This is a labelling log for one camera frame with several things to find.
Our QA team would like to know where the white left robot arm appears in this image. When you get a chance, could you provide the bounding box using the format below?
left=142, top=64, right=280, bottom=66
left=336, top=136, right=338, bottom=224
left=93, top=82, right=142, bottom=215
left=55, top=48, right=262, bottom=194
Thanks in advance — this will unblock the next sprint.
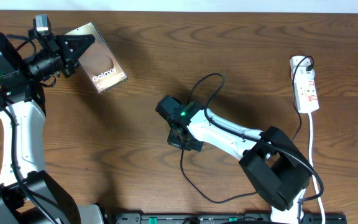
left=0, top=30, right=103, bottom=224

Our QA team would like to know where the white power strip cord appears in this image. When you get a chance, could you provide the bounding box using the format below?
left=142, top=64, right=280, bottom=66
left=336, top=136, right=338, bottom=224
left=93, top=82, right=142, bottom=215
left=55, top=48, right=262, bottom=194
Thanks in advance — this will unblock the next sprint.
left=308, top=112, right=326, bottom=224

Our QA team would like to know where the gold Galaxy smartphone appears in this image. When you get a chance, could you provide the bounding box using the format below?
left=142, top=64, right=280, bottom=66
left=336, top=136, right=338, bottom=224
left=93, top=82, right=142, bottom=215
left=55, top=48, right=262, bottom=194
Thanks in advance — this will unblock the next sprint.
left=67, top=22, right=128, bottom=93

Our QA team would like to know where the white power strip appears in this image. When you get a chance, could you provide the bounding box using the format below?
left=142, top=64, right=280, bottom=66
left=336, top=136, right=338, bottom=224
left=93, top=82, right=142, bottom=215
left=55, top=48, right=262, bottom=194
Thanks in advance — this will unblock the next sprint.
left=290, top=55, right=319, bottom=114

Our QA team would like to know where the black charger plug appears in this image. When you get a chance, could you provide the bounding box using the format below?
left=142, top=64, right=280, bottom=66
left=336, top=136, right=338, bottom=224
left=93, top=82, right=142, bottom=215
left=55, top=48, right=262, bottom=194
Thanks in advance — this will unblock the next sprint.
left=306, top=64, right=314, bottom=72

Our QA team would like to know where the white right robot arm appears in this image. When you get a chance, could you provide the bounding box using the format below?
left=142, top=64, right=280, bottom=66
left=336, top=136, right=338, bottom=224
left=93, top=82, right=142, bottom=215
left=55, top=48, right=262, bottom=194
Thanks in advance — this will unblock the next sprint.
left=155, top=95, right=311, bottom=223

